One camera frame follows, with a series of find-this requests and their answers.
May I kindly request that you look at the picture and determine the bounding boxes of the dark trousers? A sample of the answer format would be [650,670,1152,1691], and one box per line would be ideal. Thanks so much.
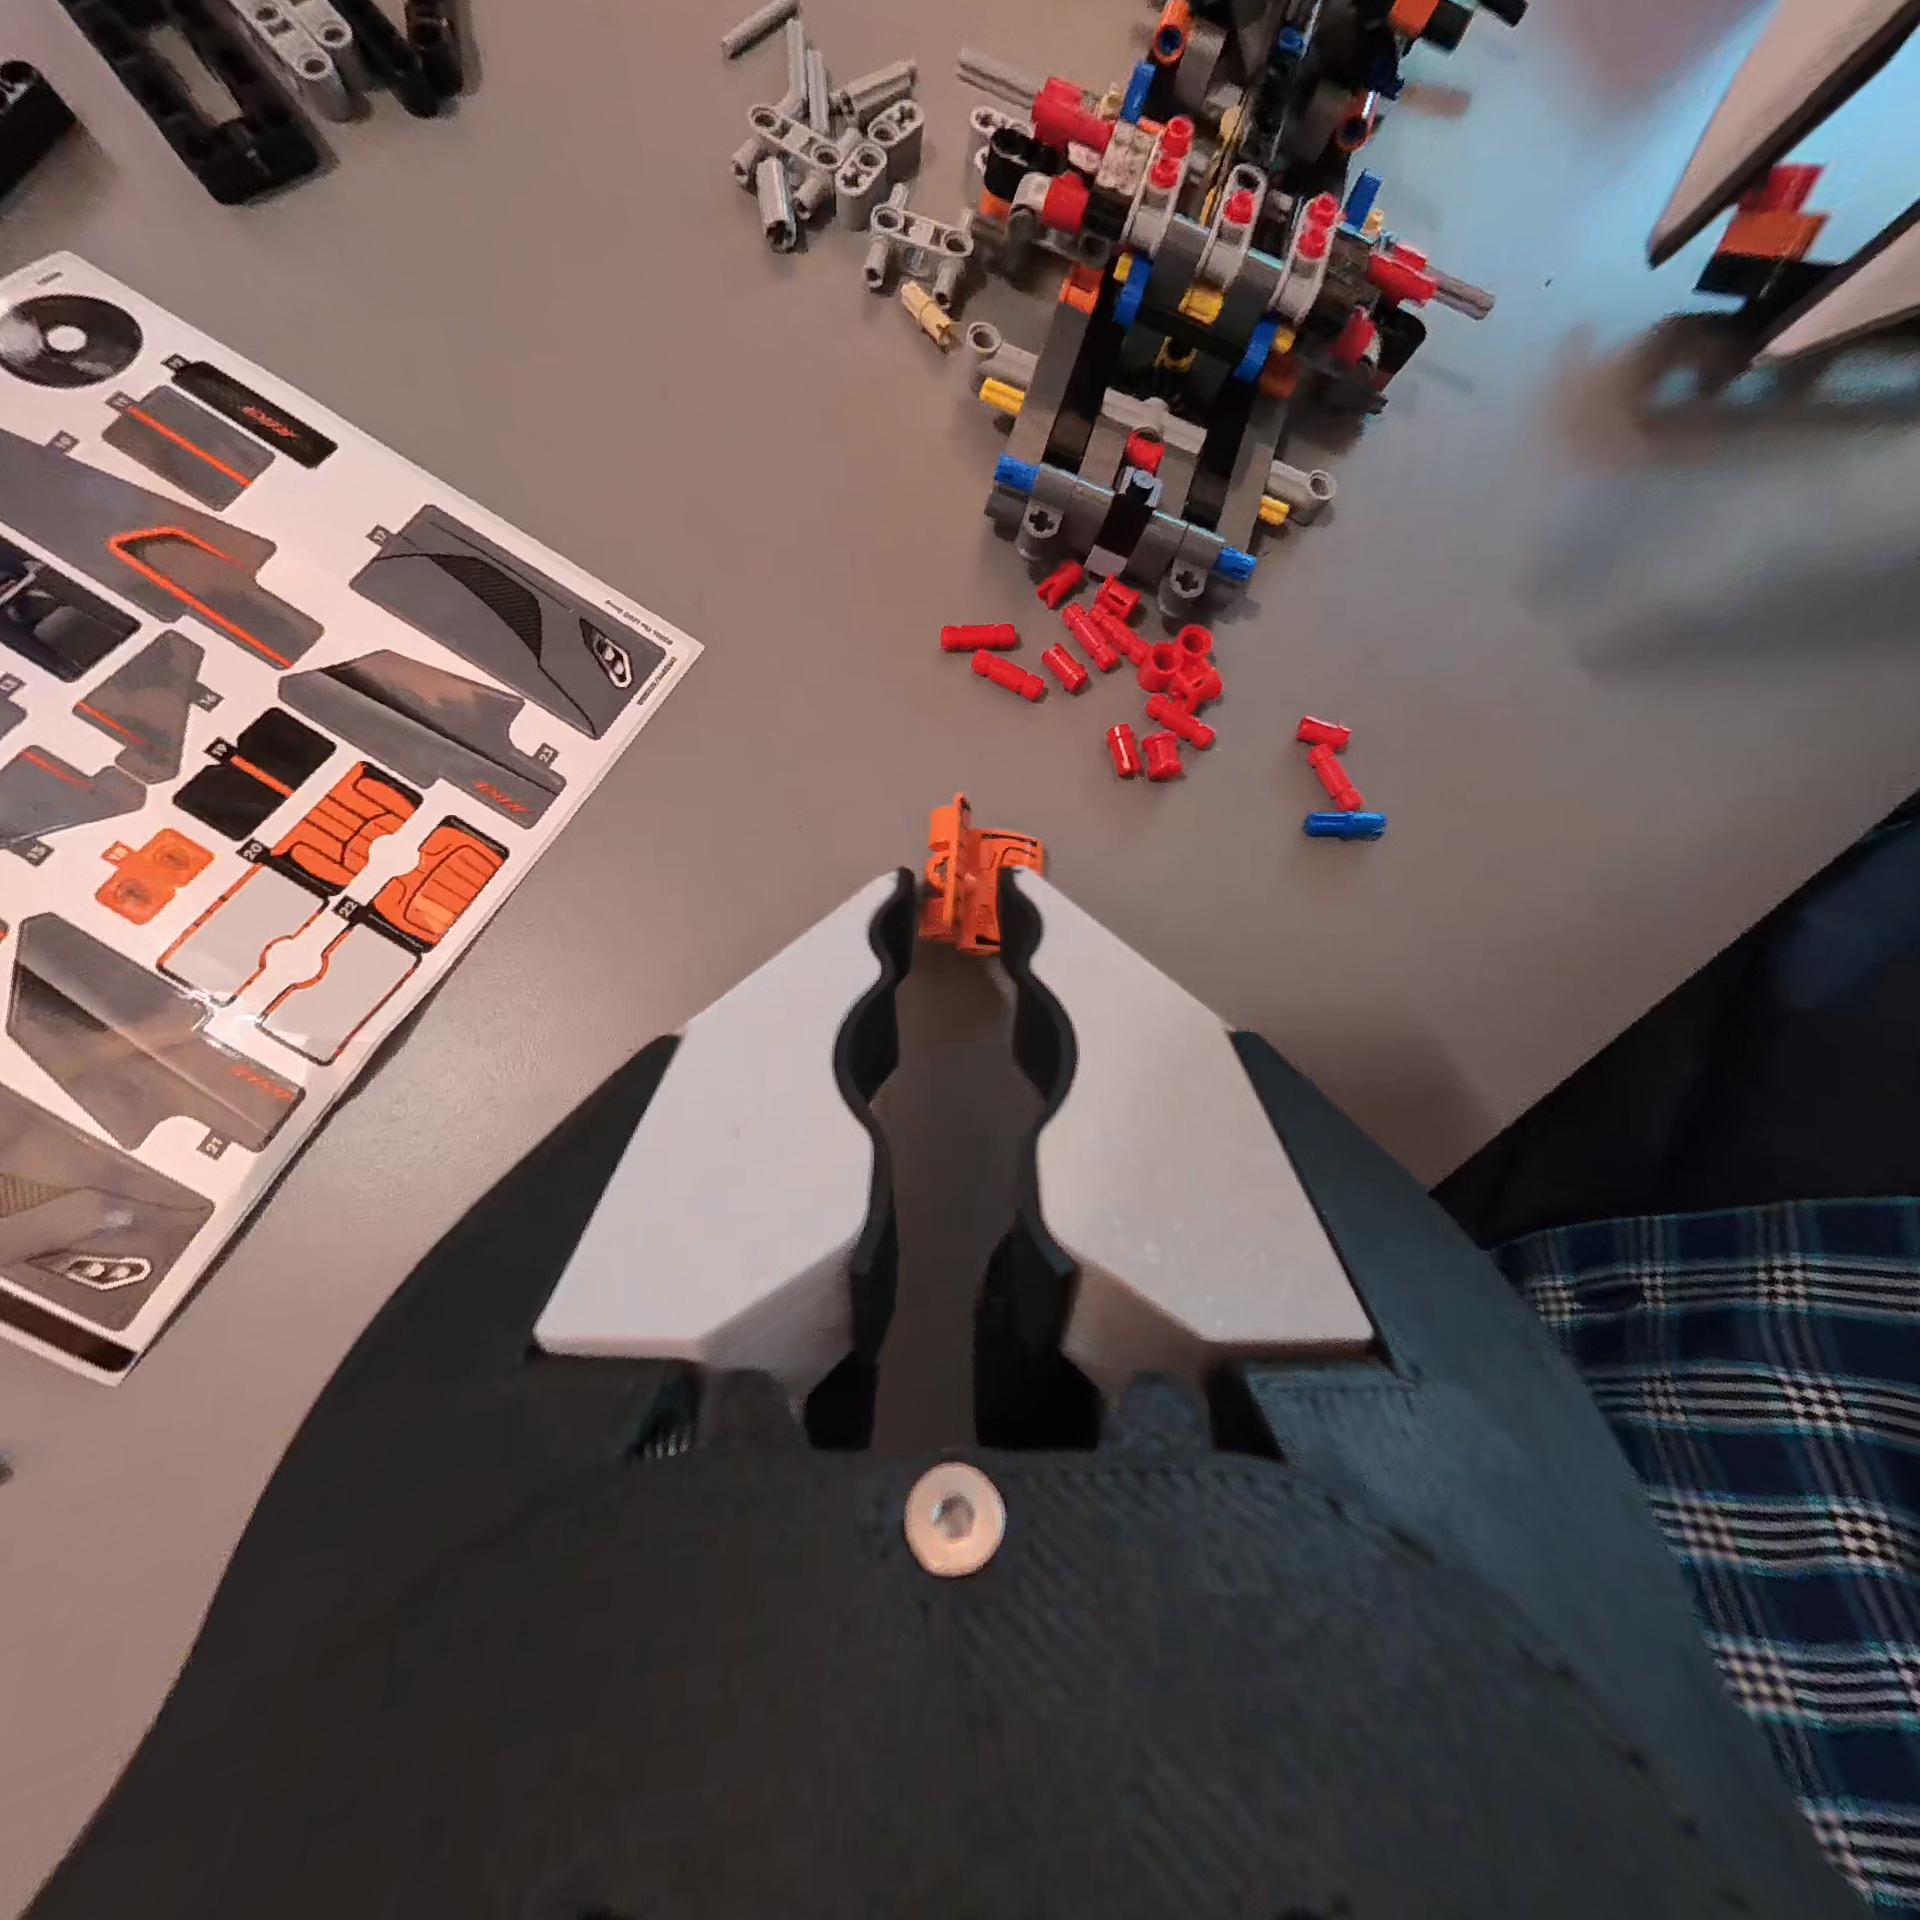
[1430,795,1920,1251]

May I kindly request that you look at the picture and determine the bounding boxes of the black lego frame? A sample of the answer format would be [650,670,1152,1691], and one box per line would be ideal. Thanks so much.
[59,0,341,206]

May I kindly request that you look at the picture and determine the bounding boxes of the lego car chassis model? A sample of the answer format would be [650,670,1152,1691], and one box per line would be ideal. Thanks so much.
[960,0,1499,616]

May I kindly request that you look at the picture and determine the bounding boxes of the lego sticker sheet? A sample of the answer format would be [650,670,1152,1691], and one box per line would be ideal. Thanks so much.
[0,252,706,1386]

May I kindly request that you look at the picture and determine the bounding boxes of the blue plaid shirt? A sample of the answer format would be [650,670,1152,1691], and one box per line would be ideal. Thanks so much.
[1498,1198,1920,1910]

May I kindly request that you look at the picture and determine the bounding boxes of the orange lego seat piece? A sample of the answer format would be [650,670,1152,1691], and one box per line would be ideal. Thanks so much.
[918,795,1046,952]

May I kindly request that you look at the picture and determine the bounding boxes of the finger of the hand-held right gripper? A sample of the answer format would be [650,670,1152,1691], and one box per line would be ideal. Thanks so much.
[1646,0,1920,269]
[1750,199,1920,366]

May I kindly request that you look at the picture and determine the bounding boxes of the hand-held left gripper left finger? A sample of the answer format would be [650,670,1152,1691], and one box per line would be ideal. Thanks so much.
[533,867,921,1453]

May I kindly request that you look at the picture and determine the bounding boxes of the black lego beam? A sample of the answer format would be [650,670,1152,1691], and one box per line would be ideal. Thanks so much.
[344,0,485,120]

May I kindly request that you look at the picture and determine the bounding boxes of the pile of grey lego connectors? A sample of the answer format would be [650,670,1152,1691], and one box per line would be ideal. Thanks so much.
[721,0,1041,302]

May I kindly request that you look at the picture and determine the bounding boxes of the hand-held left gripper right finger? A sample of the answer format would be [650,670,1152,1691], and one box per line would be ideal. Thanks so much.
[976,867,1379,1453]

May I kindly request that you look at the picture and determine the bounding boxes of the black lego block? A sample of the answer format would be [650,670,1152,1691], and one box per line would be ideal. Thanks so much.
[0,59,81,202]

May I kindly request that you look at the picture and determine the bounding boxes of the red orange black lego piece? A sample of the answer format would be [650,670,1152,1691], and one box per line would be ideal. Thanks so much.
[1697,163,1837,302]

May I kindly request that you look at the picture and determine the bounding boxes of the pile of red lego pins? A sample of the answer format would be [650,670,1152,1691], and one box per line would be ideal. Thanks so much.
[940,557,1226,783]

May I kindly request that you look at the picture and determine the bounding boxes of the grey lego beam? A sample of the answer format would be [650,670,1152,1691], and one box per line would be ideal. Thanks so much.
[225,0,371,125]

